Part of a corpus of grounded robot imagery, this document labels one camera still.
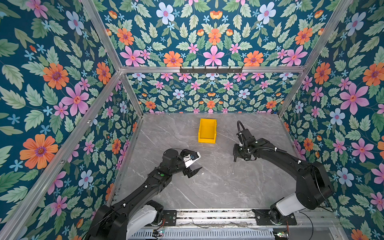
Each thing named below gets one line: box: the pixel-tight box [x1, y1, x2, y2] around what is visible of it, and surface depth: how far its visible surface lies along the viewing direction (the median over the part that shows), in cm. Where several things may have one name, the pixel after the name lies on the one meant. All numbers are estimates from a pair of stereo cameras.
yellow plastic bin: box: [198, 118, 218, 144], surface depth 109 cm
